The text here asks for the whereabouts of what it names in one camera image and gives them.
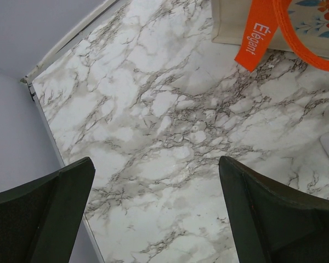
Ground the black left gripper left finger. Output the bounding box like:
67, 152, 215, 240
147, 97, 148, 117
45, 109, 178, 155
0, 157, 95, 262

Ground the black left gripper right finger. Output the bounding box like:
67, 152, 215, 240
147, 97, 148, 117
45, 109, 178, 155
219, 156, 329, 262

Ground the cream floral canvas bag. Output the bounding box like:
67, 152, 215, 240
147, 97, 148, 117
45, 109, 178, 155
211, 1, 329, 72

